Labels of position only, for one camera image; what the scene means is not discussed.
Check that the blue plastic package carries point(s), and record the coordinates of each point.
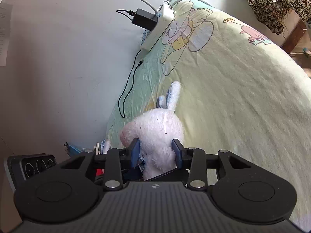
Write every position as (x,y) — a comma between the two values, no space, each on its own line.
(74,149)

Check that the cartoon printed bed sheet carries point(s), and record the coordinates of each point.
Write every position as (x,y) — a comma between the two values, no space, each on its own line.
(243,89)

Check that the red cardboard box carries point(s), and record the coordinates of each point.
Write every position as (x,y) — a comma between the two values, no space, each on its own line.
(99,172)

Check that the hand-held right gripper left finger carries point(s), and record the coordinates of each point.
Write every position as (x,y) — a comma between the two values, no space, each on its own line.
(136,154)

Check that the white power strip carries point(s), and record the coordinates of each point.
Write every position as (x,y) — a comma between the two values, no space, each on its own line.
(160,29)

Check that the wooden furniture frame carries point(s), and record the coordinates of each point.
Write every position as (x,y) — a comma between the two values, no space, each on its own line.
(294,38)

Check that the black charger adapter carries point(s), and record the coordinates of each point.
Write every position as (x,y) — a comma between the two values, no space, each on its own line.
(144,19)

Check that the white paper sheet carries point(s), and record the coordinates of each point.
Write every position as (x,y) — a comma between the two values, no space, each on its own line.
(4,29)

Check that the white rabbit plush toy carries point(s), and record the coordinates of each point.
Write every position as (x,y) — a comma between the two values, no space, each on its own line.
(155,131)

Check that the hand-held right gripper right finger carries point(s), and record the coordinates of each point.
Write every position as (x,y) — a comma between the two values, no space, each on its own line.
(176,154)

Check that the brown floral patterned cloth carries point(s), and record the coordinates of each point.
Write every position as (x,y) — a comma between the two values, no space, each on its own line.
(262,0)

